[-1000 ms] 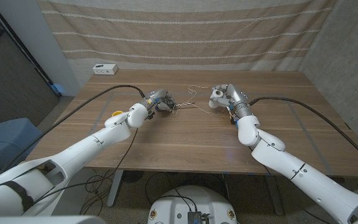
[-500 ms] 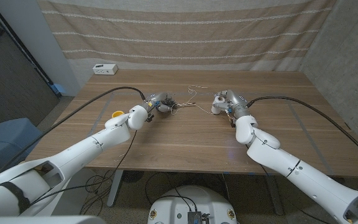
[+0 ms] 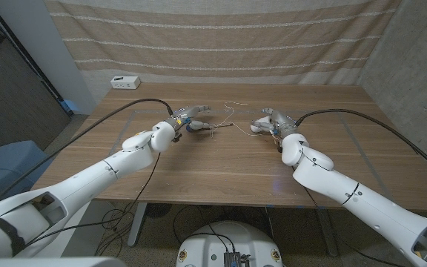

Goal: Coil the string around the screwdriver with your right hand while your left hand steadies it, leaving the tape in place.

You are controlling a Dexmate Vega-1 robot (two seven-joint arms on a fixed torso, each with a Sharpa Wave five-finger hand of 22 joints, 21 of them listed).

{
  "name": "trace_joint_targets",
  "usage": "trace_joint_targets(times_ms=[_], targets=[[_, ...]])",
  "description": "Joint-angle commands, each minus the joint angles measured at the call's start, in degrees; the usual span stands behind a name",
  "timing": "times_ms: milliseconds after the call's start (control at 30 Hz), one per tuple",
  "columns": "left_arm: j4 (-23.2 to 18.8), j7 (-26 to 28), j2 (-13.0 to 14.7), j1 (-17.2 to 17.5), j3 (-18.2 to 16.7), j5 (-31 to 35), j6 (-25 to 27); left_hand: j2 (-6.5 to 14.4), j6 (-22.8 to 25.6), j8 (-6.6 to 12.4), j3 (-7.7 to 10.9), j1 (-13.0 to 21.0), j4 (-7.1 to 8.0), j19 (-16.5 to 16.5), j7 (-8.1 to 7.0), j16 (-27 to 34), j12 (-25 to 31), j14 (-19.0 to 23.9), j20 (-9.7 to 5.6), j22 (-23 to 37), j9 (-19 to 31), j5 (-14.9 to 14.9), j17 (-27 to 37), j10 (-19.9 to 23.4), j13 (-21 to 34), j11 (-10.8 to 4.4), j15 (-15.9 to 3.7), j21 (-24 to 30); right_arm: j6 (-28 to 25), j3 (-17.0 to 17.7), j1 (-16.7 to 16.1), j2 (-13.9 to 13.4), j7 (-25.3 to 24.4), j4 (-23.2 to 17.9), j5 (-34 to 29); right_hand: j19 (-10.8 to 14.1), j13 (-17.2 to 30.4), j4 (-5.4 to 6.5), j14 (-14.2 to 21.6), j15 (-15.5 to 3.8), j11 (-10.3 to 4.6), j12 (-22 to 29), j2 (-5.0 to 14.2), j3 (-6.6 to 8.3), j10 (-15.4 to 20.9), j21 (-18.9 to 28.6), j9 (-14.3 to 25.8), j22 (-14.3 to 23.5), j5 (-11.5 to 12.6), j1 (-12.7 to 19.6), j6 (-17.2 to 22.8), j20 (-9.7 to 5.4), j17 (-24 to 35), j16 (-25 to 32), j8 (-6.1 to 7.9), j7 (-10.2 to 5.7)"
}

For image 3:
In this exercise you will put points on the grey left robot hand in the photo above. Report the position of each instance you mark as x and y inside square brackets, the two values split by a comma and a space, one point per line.
[189, 113]

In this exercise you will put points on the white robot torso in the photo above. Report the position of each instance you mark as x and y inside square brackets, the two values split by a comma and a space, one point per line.
[213, 248]

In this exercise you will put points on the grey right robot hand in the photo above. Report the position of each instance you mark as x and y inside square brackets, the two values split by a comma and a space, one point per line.
[282, 120]

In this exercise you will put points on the white power strip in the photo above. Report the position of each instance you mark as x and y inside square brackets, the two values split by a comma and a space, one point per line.
[125, 82]

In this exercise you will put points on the black round floor object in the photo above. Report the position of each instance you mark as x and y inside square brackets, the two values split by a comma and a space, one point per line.
[158, 210]

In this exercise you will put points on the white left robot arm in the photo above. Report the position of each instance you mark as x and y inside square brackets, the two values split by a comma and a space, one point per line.
[87, 181]

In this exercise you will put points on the black door frame strip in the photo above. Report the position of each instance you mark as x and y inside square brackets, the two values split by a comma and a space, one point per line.
[54, 91]

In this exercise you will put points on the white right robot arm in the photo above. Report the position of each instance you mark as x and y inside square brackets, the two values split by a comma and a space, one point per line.
[347, 189]

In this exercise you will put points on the beige striped backdrop cloth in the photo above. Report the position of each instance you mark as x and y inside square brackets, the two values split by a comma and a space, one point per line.
[213, 37]

